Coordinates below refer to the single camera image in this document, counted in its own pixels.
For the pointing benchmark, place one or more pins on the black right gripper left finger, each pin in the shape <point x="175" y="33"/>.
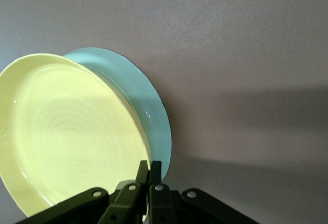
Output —
<point x="123" y="201"/>

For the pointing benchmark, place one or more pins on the pale green round plate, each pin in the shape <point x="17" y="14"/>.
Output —
<point x="143" y="93"/>

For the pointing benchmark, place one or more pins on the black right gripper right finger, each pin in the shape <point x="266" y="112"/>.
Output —
<point x="161" y="203"/>

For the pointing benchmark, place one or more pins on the brown table cover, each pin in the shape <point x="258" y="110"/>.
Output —
<point x="230" y="55"/>

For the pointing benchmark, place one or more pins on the yellow round plate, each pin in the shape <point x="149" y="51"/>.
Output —
<point x="66" y="131"/>

